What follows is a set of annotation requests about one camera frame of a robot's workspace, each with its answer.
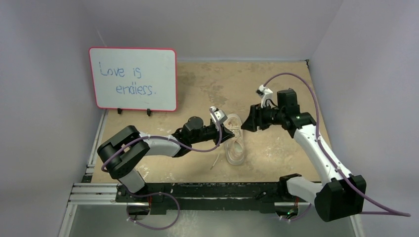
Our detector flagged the red framed whiteboard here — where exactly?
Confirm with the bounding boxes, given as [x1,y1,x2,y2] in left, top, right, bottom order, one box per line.
[88,47,178,112]

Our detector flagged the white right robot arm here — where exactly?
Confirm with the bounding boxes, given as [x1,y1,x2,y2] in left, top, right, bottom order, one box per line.
[241,85,366,222]

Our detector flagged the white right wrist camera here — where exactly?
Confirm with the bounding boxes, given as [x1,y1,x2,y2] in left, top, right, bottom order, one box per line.
[256,84,273,108]

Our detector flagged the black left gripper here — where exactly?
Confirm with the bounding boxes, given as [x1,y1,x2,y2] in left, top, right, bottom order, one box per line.
[190,123,234,147]

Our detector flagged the silver aluminium frame rails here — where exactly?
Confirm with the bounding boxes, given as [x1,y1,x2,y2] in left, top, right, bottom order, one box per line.
[58,109,365,237]

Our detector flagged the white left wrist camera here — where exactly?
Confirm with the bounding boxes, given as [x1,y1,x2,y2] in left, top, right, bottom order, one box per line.
[209,106,228,124]

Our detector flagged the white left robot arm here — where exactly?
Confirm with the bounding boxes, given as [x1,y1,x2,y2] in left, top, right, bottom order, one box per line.
[97,117,235,202]

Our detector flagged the white shoelace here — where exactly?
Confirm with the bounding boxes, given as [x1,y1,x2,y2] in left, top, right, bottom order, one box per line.
[210,121,246,170]

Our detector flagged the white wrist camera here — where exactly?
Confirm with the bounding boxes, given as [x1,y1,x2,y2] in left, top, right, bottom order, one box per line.
[209,106,228,124]
[256,84,273,108]

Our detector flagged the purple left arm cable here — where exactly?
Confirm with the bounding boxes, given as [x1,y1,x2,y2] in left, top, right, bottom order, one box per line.
[100,108,224,231]

